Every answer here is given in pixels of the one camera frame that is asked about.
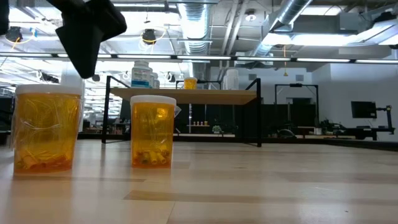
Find black background frame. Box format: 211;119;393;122
274;83;320;128

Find black aluminium table frame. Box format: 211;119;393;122
77;133;398;152

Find black background monitor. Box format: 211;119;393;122
351;101;378;119

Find silver ventilation duct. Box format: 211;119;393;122
251;0;313;57
177;0;213;82

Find black ceiling camera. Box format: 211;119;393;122
5;26;22;43
142;28;157;45

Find black bar with light strips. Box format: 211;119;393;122
0;52;398;65

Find wooden shelf black legs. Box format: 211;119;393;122
101;75;262;147

